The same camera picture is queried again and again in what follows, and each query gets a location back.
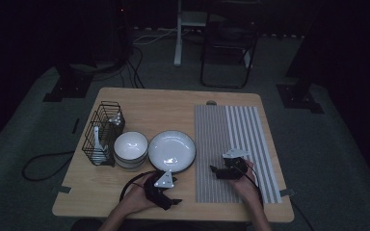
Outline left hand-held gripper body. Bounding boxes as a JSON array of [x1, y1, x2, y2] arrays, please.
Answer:
[[144, 170, 175, 211]]

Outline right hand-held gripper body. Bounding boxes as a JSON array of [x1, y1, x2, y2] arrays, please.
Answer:
[[222, 147, 251, 180]]

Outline white plate with black rim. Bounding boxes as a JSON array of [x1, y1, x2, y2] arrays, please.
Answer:
[[147, 129, 198, 174]]

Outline black wire cutlery basket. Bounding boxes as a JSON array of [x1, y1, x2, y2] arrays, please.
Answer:
[[81, 100, 126, 167]]

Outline bunch of white chopsticks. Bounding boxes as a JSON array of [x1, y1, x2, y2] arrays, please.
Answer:
[[109, 112, 123, 127]]

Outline person's right hand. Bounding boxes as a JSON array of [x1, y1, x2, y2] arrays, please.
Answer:
[[230, 160, 262, 210]]

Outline person's left hand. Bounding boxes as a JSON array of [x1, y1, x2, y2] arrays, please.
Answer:
[[121, 181, 157, 215]]

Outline person's dark clothing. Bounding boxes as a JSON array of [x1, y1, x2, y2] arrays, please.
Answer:
[[70, 218, 250, 231]]

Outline grey striped placemat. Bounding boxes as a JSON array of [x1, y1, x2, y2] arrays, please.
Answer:
[[194, 104, 283, 204]]

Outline grey tape piece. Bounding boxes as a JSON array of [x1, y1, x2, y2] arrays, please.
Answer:
[[49, 185, 72, 194], [278, 188, 297, 197]]

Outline black stand base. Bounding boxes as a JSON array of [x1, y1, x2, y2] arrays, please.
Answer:
[[276, 47, 325, 115], [42, 64, 94, 103]]

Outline black tape strip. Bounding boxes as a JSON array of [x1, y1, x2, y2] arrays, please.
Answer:
[[71, 117, 81, 135]]

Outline white metal stand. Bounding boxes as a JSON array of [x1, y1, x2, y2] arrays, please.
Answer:
[[172, 0, 213, 67]]

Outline black folding chair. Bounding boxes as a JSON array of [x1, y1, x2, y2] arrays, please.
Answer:
[[199, 0, 261, 90]]

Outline right hand-held gripper black cable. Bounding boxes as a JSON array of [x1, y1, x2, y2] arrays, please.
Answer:
[[234, 163, 265, 208]]

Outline hand-held gripper black cable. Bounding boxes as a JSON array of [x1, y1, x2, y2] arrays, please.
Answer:
[[234, 163, 265, 208], [119, 170, 158, 203]]

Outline left hand-held gripper black cable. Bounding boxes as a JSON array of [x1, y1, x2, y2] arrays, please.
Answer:
[[119, 170, 158, 203]]

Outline black floor cables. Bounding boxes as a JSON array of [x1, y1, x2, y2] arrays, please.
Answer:
[[91, 46, 146, 90]]

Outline black cable loop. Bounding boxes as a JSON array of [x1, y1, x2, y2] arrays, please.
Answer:
[[21, 150, 76, 182]]

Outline white floor cable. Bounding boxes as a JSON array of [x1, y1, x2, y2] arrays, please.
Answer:
[[132, 28, 178, 46]]

